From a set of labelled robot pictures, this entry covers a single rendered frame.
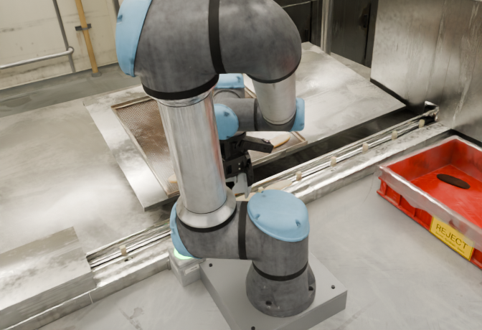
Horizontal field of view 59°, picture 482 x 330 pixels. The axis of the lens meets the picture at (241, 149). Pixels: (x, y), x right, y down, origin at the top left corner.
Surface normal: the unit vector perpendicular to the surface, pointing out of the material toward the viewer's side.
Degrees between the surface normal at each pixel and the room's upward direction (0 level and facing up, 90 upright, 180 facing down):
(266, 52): 102
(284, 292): 71
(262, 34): 79
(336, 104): 10
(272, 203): 7
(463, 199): 0
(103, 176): 0
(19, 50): 90
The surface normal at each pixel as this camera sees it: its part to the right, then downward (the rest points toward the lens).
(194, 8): -0.13, -0.25
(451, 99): -0.85, 0.31
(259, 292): -0.67, 0.13
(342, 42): 0.52, 0.43
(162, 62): -0.11, 0.65
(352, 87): 0.04, -0.76
